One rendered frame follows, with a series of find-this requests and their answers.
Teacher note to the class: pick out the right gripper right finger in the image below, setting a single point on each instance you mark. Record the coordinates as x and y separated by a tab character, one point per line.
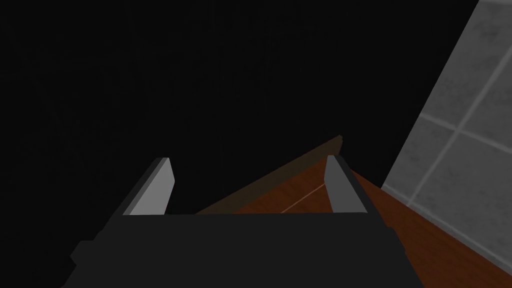
343	192

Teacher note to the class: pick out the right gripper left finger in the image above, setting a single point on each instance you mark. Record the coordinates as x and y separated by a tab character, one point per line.
154	192

